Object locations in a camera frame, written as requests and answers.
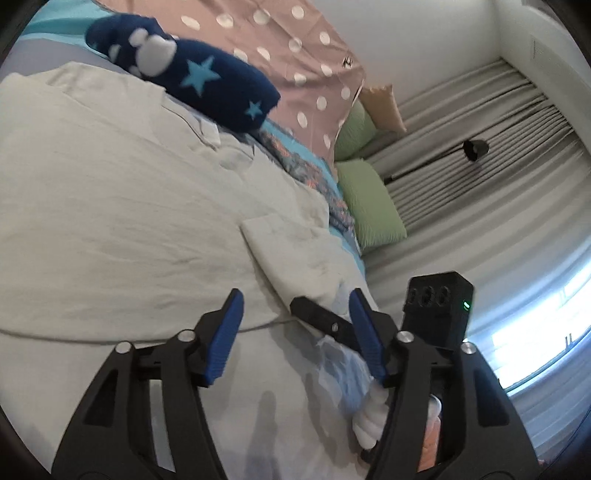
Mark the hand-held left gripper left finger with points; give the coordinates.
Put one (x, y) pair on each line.
(226, 332)

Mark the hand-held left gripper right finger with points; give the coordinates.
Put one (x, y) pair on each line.
(367, 337)

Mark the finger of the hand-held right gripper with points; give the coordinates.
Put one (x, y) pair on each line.
(323, 321)

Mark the white shirt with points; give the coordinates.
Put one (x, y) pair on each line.
(115, 221)

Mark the person's right forearm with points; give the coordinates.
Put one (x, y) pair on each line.
(429, 443)

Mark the person's right hand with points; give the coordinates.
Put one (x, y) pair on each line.
(371, 420)

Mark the grey curtain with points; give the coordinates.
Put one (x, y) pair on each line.
(485, 230)

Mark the bright window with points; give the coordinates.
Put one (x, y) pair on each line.
(540, 341)

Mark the green pillow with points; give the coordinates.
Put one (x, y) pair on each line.
(369, 203)
(355, 129)

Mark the blue floral cloth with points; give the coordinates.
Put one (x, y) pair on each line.
(309, 170)

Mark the black lamp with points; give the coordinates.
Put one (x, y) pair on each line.
(475, 150)

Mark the tan pillow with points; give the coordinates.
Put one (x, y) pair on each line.
(381, 108)

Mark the pink polka dot sheet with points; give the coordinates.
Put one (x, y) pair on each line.
(309, 92)

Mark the navy star print blanket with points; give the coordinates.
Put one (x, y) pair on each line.
(221, 87)

